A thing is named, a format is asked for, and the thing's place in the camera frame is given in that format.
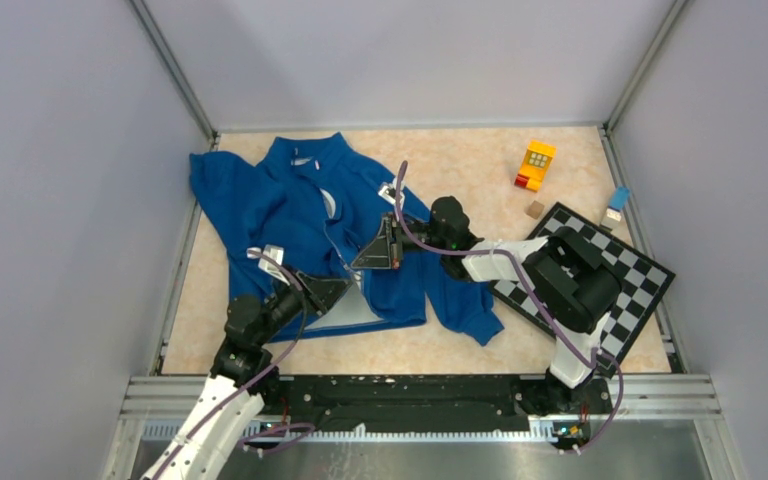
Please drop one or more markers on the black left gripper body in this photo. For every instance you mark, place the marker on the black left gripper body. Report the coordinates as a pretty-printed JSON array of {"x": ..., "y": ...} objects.
[{"x": 283, "y": 306}]

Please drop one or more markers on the blue zip jacket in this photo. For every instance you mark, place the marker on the blue zip jacket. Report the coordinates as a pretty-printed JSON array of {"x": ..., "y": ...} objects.
[{"x": 319, "y": 200}]

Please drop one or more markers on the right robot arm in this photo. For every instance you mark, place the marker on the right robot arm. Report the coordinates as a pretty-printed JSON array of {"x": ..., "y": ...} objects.
[{"x": 573, "y": 287}]

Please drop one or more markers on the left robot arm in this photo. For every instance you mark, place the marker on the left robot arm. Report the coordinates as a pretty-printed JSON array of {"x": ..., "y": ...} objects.
[{"x": 235, "y": 389}]

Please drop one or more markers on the small brown wooden cube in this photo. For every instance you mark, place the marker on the small brown wooden cube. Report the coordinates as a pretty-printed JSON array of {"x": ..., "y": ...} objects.
[{"x": 535, "y": 210}]

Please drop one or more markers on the yellow red toy block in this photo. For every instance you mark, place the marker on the yellow red toy block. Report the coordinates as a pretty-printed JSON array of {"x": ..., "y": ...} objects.
[{"x": 534, "y": 167}]

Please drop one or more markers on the blue white small block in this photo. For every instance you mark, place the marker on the blue white small block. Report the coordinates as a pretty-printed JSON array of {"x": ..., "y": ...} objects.
[{"x": 613, "y": 215}]

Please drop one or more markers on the black white checkerboard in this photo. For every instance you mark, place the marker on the black white checkerboard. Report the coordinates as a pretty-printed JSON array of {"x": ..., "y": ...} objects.
[{"x": 644, "y": 282}]

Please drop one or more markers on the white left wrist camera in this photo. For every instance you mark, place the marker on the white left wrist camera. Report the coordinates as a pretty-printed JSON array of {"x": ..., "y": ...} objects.
[{"x": 270, "y": 260}]

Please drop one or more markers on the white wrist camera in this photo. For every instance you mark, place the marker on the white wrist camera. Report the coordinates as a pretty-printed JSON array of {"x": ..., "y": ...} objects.
[
  {"x": 392, "y": 194},
  {"x": 270, "y": 260}
]

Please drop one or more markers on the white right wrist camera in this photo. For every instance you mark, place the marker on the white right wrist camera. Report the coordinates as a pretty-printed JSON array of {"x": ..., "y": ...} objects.
[{"x": 392, "y": 194}]

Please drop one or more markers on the aluminium frame rail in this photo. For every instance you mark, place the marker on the aluminium frame rail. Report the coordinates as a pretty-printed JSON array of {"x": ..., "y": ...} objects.
[{"x": 638, "y": 397}]

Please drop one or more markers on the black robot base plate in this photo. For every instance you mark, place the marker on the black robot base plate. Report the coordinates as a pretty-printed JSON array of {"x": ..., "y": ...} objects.
[{"x": 428, "y": 403}]

